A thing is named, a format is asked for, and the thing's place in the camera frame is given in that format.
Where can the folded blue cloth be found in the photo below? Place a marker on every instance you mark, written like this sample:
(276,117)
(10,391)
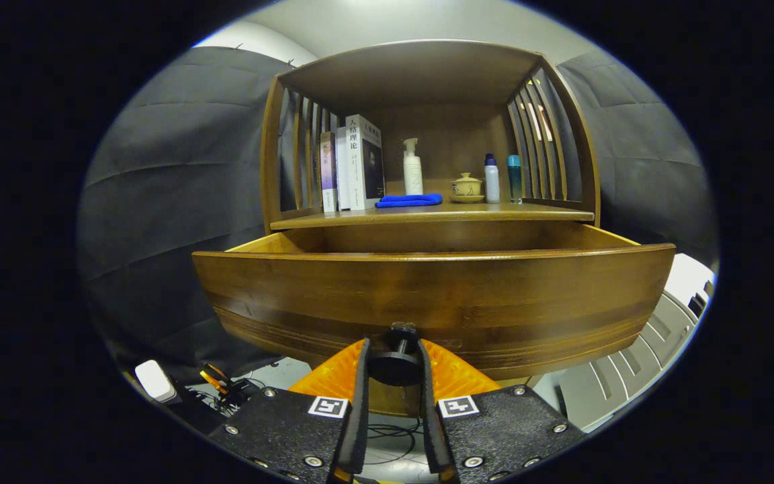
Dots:
(410,200)

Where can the thick white portrait book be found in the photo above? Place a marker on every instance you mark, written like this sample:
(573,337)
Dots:
(363,165)

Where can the black backdrop cloth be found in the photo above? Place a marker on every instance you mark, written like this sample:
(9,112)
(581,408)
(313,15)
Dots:
(158,202)

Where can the thin white book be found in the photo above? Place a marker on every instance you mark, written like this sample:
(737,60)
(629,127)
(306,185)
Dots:
(342,171)

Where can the orange and black tool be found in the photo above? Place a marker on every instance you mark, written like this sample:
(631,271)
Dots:
(216,380)

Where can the brown wooden drawer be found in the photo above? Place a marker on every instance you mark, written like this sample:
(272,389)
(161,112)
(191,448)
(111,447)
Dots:
(427,289)

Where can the white bottle dark blue cap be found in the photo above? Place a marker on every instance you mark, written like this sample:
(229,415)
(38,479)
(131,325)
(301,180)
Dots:
(492,183)

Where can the purple spine book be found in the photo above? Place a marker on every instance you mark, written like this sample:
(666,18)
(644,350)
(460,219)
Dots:
(328,171)

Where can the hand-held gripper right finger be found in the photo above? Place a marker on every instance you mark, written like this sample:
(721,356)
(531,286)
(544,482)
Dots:
(431,417)

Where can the clear blue bottle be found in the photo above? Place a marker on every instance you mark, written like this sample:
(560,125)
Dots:
(514,181)

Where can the brown wooden cabinet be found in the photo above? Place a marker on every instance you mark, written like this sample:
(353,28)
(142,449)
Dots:
(414,74)

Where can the white drawer unit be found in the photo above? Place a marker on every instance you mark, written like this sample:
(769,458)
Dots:
(629,376)

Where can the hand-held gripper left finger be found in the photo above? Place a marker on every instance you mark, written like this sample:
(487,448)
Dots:
(359,417)

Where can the wooden countertop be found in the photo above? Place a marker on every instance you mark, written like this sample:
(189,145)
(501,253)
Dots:
(494,212)

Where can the white pump bottle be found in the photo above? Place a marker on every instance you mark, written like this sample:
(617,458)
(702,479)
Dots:
(412,175)

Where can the yellow lidded teacup with saucer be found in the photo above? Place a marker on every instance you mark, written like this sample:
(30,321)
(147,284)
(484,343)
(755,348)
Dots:
(467,187)

